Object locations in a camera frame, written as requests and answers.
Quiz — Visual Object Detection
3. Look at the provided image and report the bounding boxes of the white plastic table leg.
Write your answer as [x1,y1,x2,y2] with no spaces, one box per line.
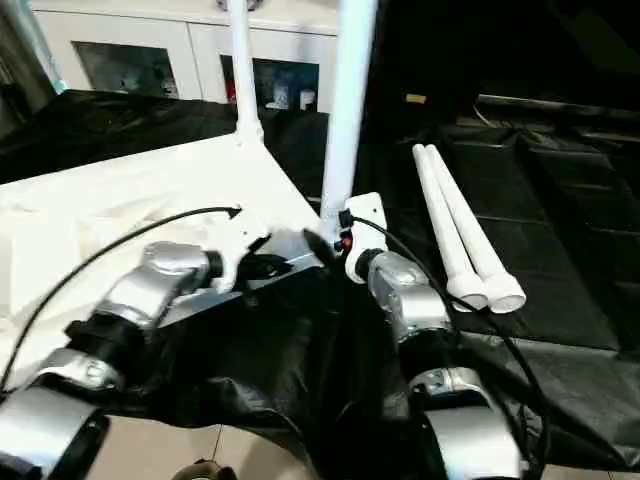
[318,0,379,242]
[227,0,266,147]
[423,143,528,316]
[412,143,489,313]

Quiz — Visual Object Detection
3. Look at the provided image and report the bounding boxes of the white plastic table top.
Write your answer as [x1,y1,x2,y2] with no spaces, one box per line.
[0,130,332,392]

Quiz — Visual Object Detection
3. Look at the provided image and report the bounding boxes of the black plastic mat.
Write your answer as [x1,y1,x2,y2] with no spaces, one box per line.
[0,88,640,471]

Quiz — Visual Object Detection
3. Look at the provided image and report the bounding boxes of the black case with yellow label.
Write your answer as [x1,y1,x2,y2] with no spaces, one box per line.
[362,0,476,129]

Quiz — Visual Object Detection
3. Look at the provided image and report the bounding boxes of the long grey metal bar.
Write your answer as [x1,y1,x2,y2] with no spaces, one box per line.
[477,94,640,120]

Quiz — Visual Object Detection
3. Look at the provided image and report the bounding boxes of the white cabinet with glass doors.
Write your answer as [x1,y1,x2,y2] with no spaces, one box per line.
[34,0,341,114]

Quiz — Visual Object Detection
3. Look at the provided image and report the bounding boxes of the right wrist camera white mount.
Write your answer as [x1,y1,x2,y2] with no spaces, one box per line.
[342,192,389,286]

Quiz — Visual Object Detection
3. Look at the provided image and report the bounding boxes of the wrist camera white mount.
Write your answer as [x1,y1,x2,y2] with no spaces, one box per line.
[342,192,389,286]
[209,204,274,296]

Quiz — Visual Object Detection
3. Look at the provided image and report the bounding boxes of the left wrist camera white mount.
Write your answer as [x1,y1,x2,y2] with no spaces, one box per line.
[209,204,274,296]

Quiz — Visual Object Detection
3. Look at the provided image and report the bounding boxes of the black left wrist camera cable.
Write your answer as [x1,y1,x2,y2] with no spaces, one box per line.
[0,205,243,392]

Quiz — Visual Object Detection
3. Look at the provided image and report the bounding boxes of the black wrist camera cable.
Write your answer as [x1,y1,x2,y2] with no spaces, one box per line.
[0,205,243,392]
[349,214,552,471]

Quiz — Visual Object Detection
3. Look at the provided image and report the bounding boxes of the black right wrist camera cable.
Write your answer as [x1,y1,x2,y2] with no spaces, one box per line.
[349,214,552,471]

